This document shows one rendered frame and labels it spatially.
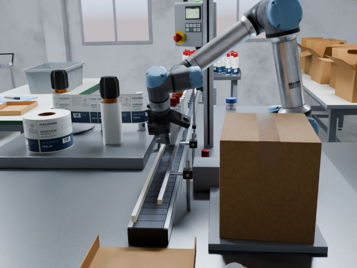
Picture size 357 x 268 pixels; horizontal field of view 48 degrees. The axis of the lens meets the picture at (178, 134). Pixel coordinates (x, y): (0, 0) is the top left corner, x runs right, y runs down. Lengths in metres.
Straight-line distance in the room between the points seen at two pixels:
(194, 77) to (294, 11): 0.39
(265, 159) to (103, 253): 0.47
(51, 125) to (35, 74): 2.01
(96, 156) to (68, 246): 0.59
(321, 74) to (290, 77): 2.57
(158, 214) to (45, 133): 0.75
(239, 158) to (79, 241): 0.49
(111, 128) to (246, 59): 4.62
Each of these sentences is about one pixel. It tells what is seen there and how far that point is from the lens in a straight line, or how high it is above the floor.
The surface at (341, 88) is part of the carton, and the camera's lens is 3.38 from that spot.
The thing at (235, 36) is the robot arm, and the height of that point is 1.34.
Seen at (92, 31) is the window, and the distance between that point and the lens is 6.46.
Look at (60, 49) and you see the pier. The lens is 6.49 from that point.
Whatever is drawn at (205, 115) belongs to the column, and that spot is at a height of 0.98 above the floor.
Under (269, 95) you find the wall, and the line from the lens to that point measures 6.32.
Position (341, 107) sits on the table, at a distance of 3.14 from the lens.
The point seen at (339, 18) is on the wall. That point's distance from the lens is 6.39.
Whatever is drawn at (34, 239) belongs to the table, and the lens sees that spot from 1.21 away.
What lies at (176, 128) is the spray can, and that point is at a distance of 1.71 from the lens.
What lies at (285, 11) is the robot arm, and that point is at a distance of 1.40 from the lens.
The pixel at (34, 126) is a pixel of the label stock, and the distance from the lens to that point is 1.75.
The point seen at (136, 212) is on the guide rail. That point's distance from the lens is 1.09.
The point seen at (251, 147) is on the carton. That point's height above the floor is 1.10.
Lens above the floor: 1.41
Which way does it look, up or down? 16 degrees down
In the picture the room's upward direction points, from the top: 2 degrees counter-clockwise
